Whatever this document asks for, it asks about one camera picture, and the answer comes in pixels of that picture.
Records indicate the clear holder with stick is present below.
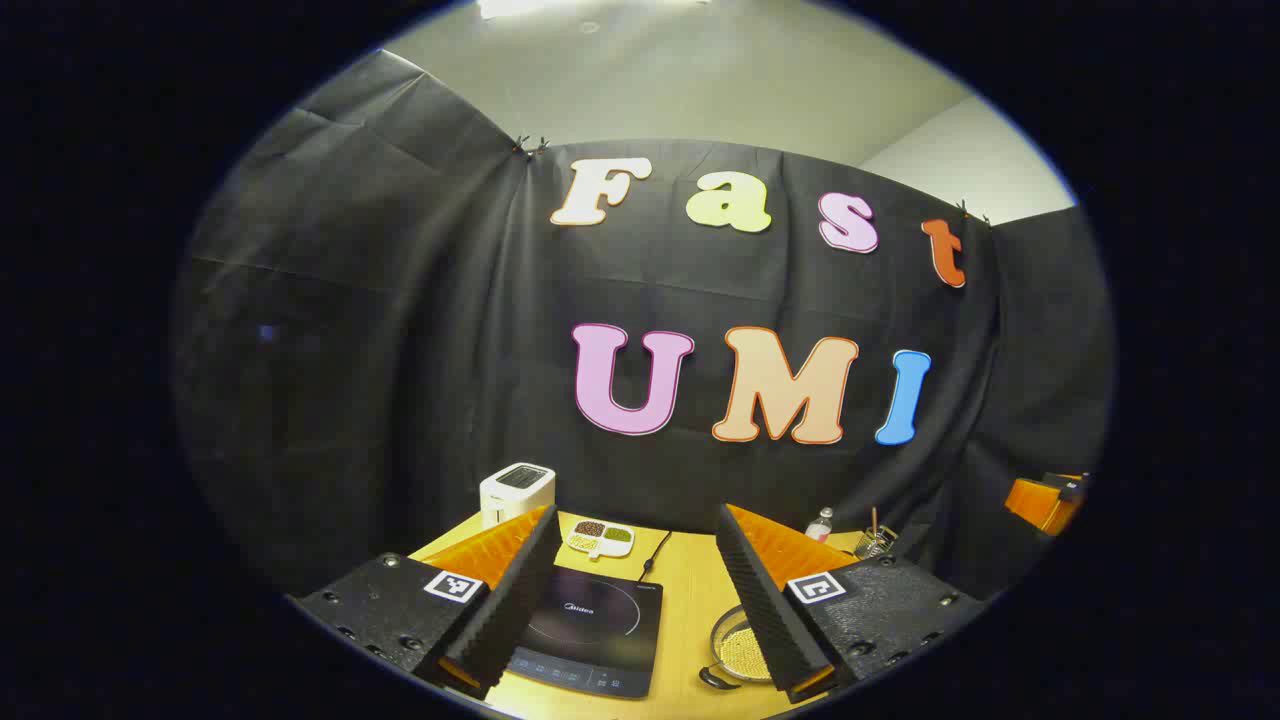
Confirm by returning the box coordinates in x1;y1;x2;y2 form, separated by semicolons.
853;507;898;561

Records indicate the black induction cooktop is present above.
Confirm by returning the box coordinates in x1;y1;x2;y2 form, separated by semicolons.
505;565;664;699

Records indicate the white toaster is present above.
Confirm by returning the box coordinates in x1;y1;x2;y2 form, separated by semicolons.
480;462;557;531

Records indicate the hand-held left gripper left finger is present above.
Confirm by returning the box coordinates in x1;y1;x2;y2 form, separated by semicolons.
290;503;563;701

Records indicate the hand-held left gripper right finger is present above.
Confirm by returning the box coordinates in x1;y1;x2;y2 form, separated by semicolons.
714;502;986;704

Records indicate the white divided dish of beans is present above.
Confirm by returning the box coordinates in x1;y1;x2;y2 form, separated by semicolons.
565;518;636;559

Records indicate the steel pot with black handles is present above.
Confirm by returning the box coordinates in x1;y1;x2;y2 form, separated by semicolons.
698;603;776;691

